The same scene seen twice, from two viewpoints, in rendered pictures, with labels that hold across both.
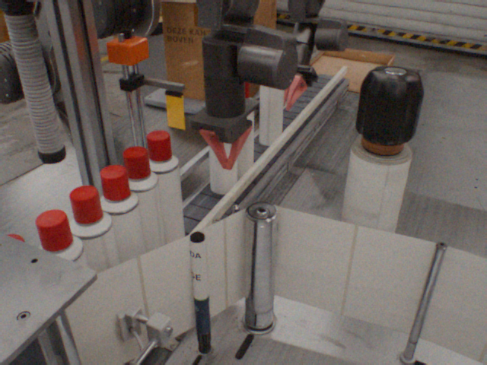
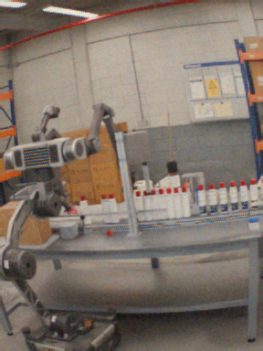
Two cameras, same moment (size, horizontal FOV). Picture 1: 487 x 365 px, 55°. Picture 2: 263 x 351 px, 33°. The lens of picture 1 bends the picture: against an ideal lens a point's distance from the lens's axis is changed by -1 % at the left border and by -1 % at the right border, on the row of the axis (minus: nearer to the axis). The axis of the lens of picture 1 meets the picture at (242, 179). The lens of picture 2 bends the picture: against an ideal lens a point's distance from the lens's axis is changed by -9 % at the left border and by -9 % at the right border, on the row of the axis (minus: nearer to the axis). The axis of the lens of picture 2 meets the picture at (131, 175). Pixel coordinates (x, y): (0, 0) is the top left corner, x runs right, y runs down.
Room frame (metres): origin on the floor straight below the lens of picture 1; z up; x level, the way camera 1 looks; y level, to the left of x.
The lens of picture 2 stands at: (1.05, 3.25, 1.67)
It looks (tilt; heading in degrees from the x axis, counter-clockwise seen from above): 9 degrees down; 262
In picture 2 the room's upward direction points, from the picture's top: 9 degrees counter-clockwise
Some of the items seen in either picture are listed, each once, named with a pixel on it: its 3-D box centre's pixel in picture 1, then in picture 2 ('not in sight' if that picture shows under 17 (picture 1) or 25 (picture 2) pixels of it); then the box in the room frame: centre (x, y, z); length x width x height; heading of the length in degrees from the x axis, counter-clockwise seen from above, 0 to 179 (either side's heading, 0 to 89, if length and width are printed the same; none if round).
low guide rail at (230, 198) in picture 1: (276, 146); (95, 218); (0.89, -0.07, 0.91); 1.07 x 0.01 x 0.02; 154
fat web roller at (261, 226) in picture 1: (260, 271); not in sight; (0.43, -0.02, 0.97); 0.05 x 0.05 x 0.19
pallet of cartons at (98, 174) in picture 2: not in sight; (90, 174); (0.64, -3.98, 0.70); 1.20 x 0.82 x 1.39; 153
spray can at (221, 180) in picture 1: (222, 142); (112, 207); (0.76, 0.04, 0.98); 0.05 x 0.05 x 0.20
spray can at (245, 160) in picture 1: (240, 130); (105, 208); (0.81, 0.00, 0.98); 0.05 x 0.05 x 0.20
